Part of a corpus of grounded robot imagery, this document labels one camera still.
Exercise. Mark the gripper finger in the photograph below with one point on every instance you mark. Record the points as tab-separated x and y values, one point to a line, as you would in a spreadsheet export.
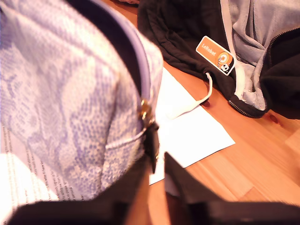
117	206
201	204

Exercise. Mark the purple snakeskin zipper pouch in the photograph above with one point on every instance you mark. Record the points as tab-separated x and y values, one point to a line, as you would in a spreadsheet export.
70	93

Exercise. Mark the printed paper sheet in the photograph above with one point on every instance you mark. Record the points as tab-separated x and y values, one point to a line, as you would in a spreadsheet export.
192	131

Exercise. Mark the orange LeRobot sticker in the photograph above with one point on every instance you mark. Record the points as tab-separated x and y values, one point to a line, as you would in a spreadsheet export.
211	50

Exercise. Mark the black hoodie grey lining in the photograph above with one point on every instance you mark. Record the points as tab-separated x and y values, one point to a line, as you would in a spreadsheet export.
182	28

